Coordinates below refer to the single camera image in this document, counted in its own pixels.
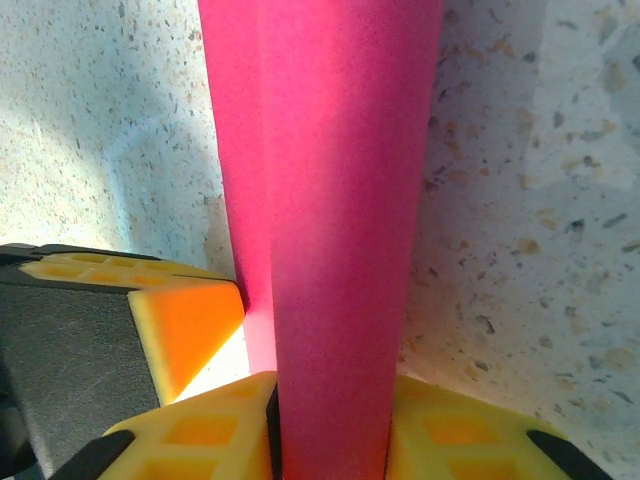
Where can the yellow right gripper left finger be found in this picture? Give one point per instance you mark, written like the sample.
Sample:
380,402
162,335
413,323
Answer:
200,440

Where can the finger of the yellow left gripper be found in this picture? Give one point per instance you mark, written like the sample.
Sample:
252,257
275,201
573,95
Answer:
190,320

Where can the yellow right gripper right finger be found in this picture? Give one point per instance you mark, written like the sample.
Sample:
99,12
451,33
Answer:
465,440

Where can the pink paper sheet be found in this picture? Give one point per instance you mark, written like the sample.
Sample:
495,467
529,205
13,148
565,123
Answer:
330,200

